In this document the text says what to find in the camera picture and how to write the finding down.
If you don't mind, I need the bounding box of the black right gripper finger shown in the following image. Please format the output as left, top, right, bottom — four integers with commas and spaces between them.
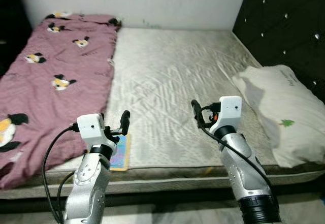
191, 100, 205, 128

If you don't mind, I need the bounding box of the blue yellow children's book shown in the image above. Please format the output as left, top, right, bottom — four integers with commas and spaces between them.
109, 133, 132, 171

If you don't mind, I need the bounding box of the grey quilted mattress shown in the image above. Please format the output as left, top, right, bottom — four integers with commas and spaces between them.
0, 27, 325, 199

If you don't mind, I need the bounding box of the cream pillow green tree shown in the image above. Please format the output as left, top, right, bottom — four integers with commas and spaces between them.
232, 65, 325, 169

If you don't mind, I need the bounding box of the mauve cartoon print blanket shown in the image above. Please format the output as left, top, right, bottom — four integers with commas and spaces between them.
0, 12, 122, 190

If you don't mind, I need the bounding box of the black tufted headboard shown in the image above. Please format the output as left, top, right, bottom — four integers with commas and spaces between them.
233, 0, 325, 103

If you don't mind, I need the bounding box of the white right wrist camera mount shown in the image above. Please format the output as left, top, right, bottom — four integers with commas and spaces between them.
209, 96, 243, 137

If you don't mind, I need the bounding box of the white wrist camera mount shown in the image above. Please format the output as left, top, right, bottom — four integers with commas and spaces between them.
209, 96, 243, 137
76, 114, 106, 148

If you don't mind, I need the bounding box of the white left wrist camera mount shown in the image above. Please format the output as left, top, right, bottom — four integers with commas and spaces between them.
76, 114, 106, 148

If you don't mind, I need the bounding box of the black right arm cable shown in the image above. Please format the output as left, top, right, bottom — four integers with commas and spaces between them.
196, 102, 275, 189

